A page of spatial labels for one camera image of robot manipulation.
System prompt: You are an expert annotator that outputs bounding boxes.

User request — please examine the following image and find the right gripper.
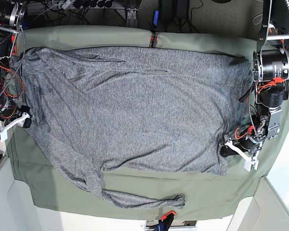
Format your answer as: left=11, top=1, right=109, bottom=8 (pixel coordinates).
left=0, top=98, right=34, bottom=128

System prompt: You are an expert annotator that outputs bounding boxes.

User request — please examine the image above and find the grey metal mount bracket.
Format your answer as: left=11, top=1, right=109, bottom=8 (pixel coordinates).
left=126, top=8, right=138, bottom=28

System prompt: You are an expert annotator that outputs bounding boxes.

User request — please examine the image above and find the blue-handled clamp top centre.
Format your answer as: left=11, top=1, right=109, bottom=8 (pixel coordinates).
left=149, top=10, right=159, bottom=48

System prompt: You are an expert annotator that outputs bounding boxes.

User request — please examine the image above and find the green table cloth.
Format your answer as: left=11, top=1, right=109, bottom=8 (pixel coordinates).
left=7, top=26, right=289, bottom=220

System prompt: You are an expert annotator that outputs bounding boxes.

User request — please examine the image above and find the grey heathered T-shirt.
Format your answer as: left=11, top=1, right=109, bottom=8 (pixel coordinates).
left=22, top=47, right=252, bottom=209

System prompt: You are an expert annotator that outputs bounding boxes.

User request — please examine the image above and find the orange clamp near edge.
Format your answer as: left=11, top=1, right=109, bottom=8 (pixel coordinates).
left=154, top=210, right=176, bottom=231

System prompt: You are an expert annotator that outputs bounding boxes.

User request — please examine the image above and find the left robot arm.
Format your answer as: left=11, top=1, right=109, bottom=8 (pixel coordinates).
left=221, top=0, right=289, bottom=160

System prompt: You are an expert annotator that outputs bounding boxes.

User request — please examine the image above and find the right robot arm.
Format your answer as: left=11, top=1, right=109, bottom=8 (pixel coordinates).
left=0, top=0, right=32, bottom=128

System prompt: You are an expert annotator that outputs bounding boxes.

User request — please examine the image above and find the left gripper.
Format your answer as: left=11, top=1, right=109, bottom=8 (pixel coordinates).
left=221, top=125, right=264, bottom=157

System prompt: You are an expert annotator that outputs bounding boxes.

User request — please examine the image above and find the orange clamp far left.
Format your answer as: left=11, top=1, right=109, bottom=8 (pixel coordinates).
left=10, top=35, right=17, bottom=56

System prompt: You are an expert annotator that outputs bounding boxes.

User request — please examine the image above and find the white power strip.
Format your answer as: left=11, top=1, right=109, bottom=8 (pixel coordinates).
left=51, top=0, right=73, bottom=10

